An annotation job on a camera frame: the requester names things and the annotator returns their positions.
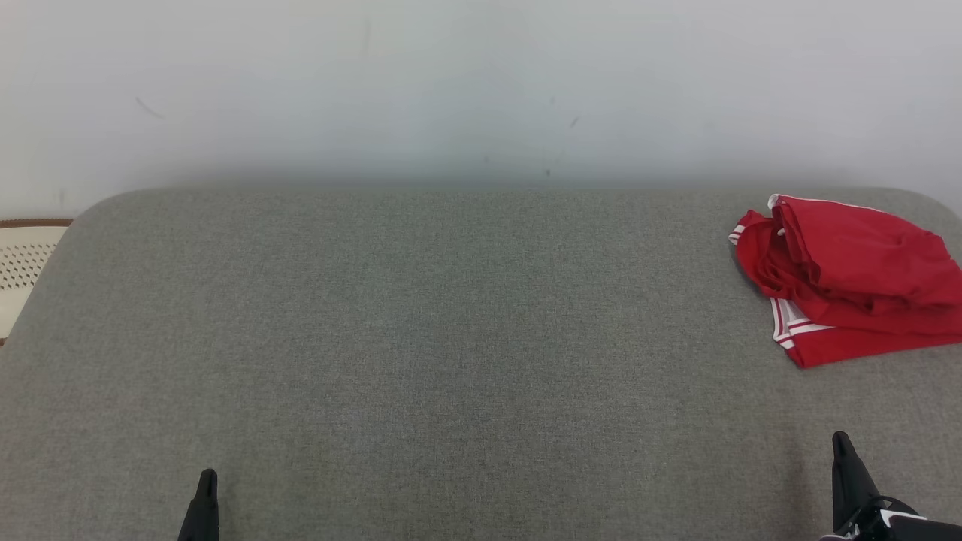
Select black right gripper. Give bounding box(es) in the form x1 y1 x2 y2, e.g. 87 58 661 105
819 431 962 541

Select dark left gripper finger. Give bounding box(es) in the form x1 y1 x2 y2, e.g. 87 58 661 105
178 469 220 541

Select cream perforated laundry basket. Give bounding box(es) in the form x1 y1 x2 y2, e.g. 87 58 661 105
0 218 74 346

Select red white jersey shirt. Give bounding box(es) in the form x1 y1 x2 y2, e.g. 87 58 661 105
728 210 962 369

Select red shorts white stripe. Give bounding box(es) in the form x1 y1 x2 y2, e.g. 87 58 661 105
767 194 962 316

